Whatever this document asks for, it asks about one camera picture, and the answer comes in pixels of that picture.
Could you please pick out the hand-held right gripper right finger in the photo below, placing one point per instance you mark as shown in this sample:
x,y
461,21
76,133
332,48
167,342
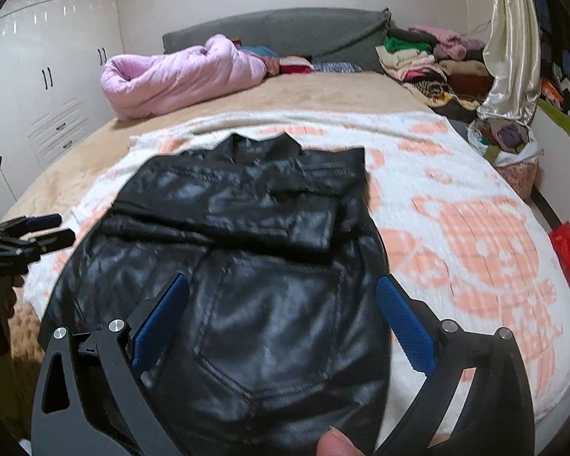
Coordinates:
x,y
406,327

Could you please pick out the blue patterned garment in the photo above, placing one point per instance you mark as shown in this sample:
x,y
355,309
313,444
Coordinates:
x,y
337,66

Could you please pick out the person's right hand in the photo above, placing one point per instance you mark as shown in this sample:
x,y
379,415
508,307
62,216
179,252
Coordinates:
x,y
342,445

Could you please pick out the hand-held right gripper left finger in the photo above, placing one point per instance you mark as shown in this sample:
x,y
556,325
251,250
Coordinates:
x,y
159,323

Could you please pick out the cream satin curtain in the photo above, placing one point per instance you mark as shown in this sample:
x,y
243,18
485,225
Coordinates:
x,y
513,42

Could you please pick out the white orange printed blanket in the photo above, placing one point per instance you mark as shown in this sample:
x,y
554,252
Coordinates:
x,y
456,199

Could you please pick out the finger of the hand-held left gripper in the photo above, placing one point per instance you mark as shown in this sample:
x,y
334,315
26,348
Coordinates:
x,y
57,240
42,221

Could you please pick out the pink quilt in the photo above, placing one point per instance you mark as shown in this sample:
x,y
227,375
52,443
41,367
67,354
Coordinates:
x,y
180,76

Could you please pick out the green-edged ledge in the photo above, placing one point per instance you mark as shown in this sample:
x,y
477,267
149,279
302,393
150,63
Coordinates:
x,y
563,121

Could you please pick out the pile of folded clothes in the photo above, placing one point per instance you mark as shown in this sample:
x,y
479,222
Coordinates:
x,y
418,61

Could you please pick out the bag of clothes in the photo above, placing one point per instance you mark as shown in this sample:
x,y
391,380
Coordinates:
x,y
503,137

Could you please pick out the red garment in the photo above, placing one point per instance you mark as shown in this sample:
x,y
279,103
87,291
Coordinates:
x,y
294,66

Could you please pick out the beige bed sheet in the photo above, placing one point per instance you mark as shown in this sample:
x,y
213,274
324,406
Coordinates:
x,y
323,92

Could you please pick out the black leather jacket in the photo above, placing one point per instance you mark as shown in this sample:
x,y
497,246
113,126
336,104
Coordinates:
x,y
242,318

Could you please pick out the grey headboard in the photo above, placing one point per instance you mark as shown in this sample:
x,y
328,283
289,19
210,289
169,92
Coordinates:
x,y
289,33

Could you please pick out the white wardrobe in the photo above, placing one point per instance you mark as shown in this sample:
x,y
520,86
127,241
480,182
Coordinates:
x,y
52,66

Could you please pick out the teal garment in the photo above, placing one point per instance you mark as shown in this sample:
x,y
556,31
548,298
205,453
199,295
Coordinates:
x,y
259,52

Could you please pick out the red paper item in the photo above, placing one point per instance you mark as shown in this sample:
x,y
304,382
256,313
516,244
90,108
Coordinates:
x,y
567,249

